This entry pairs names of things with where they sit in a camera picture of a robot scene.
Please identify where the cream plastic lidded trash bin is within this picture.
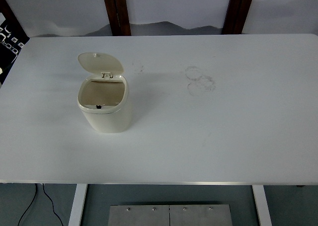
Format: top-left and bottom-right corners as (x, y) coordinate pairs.
(76, 52), (133, 134)

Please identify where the mountain painting screen panel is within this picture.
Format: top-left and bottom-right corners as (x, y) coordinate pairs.
(126, 0), (234, 36)
(4, 0), (113, 38)
(244, 0), (318, 36)

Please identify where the grey metal plate with screws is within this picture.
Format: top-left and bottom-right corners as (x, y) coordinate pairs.
(107, 205), (170, 226)
(169, 204), (233, 226)

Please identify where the white table leg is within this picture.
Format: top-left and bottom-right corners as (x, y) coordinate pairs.
(68, 184), (88, 226)
(252, 185), (273, 226)

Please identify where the brown wooden screen frame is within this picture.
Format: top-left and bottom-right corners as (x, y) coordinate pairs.
(101, 0), (132, 36)
(221, 0), (257, 35)

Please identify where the thin black cable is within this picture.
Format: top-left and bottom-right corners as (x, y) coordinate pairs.
(17, 183), (39, 226)
(42, 183), (64, 226)

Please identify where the dark wooden screen post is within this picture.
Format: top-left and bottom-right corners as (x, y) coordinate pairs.
(0, 0), (18, 23)

